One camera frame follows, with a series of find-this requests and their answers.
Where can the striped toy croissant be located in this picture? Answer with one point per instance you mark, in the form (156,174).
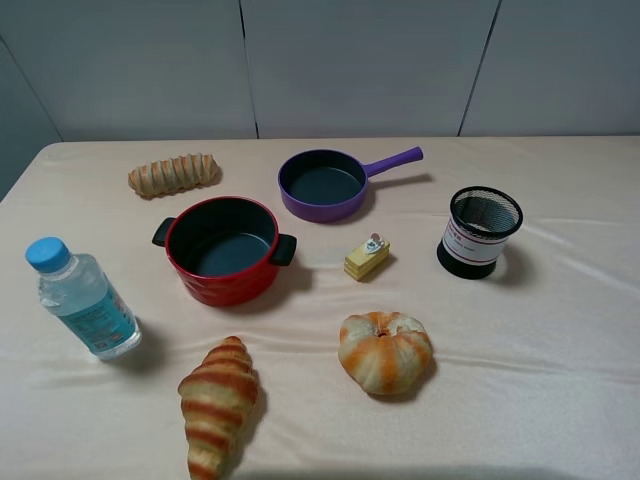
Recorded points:
(216,401)

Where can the round striped bread bun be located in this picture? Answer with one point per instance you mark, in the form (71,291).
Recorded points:
(384,353)

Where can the black mesh pen cup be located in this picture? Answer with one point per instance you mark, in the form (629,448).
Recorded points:
(481,221)

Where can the purple frying pan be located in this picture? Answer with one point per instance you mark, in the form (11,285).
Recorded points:
(324,186)

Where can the yellow toy cake slice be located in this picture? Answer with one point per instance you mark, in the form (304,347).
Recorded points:
(366,257)

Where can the water bottle blue cap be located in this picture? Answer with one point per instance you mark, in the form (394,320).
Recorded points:
(75,289)

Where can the cream satin tablecloth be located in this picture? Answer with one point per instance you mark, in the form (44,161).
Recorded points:
(535,368)

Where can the red pot black handles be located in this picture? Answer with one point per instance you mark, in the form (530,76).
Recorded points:
(226,250)

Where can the striped long bread loaf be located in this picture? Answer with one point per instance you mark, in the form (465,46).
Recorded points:
(173,175)

